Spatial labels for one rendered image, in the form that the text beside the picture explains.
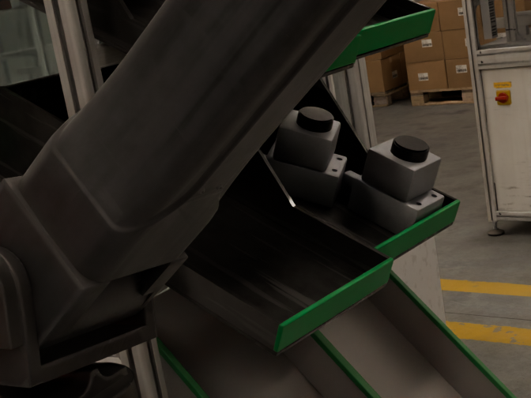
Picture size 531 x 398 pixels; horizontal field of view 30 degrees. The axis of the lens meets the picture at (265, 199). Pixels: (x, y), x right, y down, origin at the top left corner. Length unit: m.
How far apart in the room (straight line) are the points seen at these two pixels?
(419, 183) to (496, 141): 4.02
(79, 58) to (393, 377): 0.41
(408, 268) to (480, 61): 2.59
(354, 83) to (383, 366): 1.32
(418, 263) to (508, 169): 2.56
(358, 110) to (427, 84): 6.92
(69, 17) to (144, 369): 0.24
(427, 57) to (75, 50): 8.43
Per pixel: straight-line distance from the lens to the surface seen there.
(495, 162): 4.84
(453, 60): 8.90
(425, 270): 2.34
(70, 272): 0.39
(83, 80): 0.64
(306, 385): 0.80
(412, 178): 0.78
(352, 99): 2.16
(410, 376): 0.90
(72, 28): 0.63
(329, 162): 0.83
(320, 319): 0.66
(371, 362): 0.88
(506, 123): 4.77
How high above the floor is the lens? 1.42
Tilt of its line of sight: 13 degrees down
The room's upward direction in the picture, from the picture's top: 10 degrees counter-clockwise
